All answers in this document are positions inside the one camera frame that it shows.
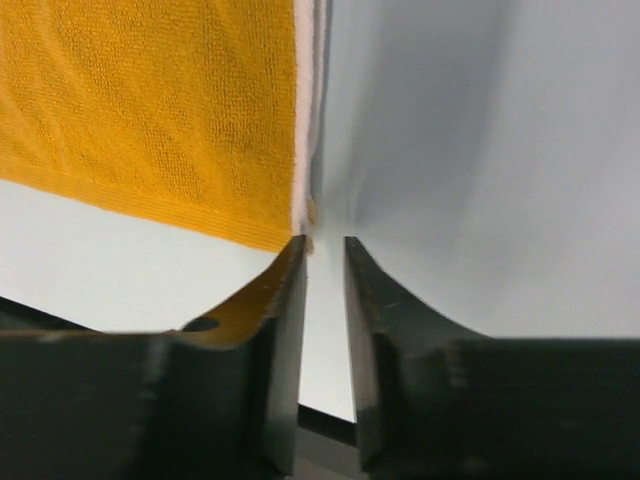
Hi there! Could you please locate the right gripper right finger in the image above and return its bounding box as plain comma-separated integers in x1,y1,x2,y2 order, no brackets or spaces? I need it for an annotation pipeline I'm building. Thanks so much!
344,237,639,479

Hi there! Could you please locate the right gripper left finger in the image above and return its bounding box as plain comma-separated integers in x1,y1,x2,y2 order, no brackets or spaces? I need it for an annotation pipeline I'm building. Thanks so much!
1,236,307,479

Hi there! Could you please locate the yellow brown bear towel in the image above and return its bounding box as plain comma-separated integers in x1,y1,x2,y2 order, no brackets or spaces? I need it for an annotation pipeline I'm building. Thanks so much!
1,1,327,252

